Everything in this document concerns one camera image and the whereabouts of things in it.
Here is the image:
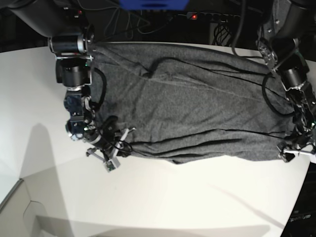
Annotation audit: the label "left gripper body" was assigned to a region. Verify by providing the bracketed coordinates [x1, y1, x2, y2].
[277, 130, 316, 163]

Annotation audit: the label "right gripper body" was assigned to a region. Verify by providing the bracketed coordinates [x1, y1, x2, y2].
[85, 127, 136, 167]

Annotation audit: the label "grey t-shirt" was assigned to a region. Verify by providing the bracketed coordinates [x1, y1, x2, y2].
[90, 43, 294, 164]

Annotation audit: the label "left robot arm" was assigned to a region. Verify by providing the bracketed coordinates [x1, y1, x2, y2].
[223, 0, 316, 162]

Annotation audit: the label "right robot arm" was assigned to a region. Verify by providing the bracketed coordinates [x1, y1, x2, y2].
[1, 0, 294, 164]

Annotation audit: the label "blue box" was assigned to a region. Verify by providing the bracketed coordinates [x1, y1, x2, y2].
[119, 0, 189, 10]

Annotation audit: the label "black power strip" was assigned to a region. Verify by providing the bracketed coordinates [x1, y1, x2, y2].
[186, 11, 240, 23]

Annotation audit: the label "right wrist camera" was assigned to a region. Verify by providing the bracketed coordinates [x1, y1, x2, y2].
[104, 159, 120, 172]

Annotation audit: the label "white floor cables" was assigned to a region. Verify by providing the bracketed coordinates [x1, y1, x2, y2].
[98, 6, 173, 39]

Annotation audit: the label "black cable bundle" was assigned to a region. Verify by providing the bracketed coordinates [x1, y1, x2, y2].
[212, 21, 234, 46]

